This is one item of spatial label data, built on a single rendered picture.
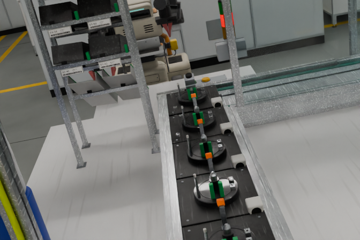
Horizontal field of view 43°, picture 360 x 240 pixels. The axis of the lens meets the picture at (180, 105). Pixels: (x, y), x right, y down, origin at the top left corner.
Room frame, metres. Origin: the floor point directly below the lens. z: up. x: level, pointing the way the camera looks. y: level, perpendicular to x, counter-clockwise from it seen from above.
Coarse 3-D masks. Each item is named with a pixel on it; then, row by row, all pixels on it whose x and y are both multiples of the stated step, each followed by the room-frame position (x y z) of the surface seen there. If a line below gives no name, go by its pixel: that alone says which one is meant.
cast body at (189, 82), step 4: (184, 76) 1.90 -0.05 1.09; (188, 76) 1.88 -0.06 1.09; (192, 76) 1.89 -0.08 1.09; (188, 80) 1.87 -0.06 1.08; (192, 80) 1.87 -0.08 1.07; (188, 84) 1.88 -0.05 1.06; (192, 84) 1.88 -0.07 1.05; (188, 88) 1.88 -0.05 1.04; (192, 88) 1.88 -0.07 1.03; (192, 92) 1.86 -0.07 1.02
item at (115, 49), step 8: (88, 40) 1.78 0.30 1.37; (96, 40) 1.77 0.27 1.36; (104, 40) 1.76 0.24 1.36; (112, 40) 1.76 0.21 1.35; (120, 40) 1.75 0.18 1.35; (96, 48) 1.76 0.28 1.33; (104, 48) 1.75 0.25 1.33; (112, 48) 1.74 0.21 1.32; (120, 48) 1.74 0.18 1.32; (128, 48) 1.84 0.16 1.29; (96, 56) 1.75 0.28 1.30; (128, 56) 1.86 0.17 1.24
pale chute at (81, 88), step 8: (96, 72) 1.83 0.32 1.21; (72, 80) 1.89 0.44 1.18; (96, 80) 1.81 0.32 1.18; (72, 88) 1.86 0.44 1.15; (80, 88) 1.86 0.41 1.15; (88, 88) 1.86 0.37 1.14; (96, 88) 1.86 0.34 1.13; (104, 88) 1.88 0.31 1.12; (96, 96) 1.93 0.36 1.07; (104, 96) 1.94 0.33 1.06; (112, 96) 1.95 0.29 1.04; (96, 104) 2.01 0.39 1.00; (104, 104) 2.01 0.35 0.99
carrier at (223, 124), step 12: (216, 108) 1.76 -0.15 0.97; (180, 120) 1.72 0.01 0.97; (192, 120) 1.66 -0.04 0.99; (204, 120) 1.63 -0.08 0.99; (216, 120) 1.65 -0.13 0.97; (228, 120) 1.63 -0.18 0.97; (180, 132) 1.61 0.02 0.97; (192, 132) 1.59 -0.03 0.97; (204, 132) 1.57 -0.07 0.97; (216, 132) 1.55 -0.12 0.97; (228, 132) 1.53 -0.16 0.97
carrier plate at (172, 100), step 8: (200, 88) 2.01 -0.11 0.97; (208, 88) 1.99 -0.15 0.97; (216, 88) 1.97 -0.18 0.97; (168, 96) 1.99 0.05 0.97; (208, 96) 1.90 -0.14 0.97; (216, 96) 1.88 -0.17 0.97; (168, 104) 1.90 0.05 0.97; (176, 104) 1.88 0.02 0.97; (200, 104) 1.83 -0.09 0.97; (208, 104) 1.81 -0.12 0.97; (168, 112) 1.82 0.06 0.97; (176, 112) 1.80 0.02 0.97; (184, 112) 1.79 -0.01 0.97
